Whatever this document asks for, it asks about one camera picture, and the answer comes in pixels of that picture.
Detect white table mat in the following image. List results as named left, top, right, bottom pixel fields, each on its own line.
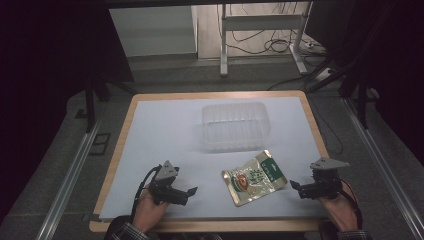
left=98, top=96, right=330, bottom=221

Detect black floor cables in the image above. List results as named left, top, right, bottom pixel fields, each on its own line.
left=216, top=3, right=346, bottom=156

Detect white panel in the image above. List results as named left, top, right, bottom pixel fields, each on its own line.
left=109, top=5, right=198, bottom=58

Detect white power strip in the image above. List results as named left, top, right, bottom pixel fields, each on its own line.
left=315, top=67, right=335, bottom=83

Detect white metal desk frame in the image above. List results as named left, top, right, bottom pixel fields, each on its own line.
left=219, top=1, right=314, bottom=78

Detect black metal stand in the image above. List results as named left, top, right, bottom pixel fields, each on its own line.
left=306, top=56, right=379, bottom=130
left=83, top=74, right=138, bottom=134

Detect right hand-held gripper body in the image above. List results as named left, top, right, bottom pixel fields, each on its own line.
left=298, top=156, right=351, bottom=201

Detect right gripper red black cable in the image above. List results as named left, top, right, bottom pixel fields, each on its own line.
left=339, top=179, right=364, bottom=230

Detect person's left hand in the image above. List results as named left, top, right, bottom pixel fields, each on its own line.
left=132, top=188, right=170, bottom=234

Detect aluminium floor rail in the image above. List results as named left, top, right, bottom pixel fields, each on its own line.
left=34, top=120, right=103, bottom=240
left=342, top=97, right=424, bottom=240

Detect clear plastic container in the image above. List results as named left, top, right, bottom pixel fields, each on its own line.
left=200, top=101, right=272, bottom=153

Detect green and gold snack packet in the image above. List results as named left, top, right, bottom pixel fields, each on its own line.
left=221, top=149, right=289, bottom=208

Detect person's right hand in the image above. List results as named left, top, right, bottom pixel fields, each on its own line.
left=317, top=181, right=360, bottom=233

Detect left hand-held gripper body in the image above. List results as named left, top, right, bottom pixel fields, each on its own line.
left=147, top=160, right=190, bottom=206

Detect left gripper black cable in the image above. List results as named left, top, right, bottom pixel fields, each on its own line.
left=130, top=164, right=163, bottom=216

